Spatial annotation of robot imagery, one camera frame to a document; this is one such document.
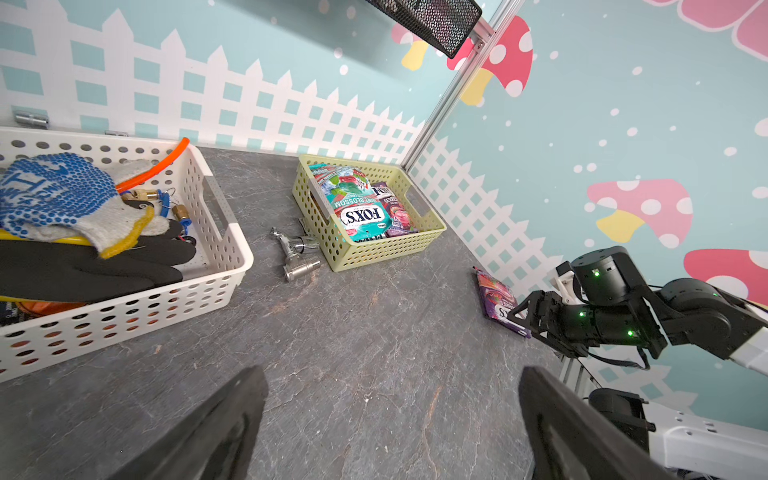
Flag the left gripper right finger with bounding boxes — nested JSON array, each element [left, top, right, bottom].
[[518, 366, 672, 479]]

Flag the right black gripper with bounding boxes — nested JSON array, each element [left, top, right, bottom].
[[507, 290, 667, 358]]

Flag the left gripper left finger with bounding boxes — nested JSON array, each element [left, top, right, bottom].
[[112, 365, 268, 479]]

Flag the teal Fox's mint bag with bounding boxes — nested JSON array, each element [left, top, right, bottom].
[[309, 164, 392, 242]]

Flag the purple Fox's berries bag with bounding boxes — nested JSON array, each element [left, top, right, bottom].
[[372, 182, 418, 238]]

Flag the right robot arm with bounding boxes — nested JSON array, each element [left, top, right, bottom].
[[507, 246, 767, 479]]

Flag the green plastic basket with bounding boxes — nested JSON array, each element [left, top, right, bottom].
[[292, 154, 446, 272]]

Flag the white plastic basket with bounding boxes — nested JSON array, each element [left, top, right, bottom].
[[1, 128, 253, 381]]

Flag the metal fitting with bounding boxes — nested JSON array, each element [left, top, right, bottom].
[[270, 228, 322, 282]]

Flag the yellow black tool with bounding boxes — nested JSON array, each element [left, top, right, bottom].
[[1, 220, 196, 303]]

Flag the orange tube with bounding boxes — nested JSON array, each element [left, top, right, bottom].
[[116, 137, 190, 194]]

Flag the blue white work glove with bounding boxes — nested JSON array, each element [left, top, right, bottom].
[[1, 153, 170, 259]]

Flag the black wire wall basket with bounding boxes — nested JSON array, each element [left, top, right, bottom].
[[368, 0, 482, 59]]

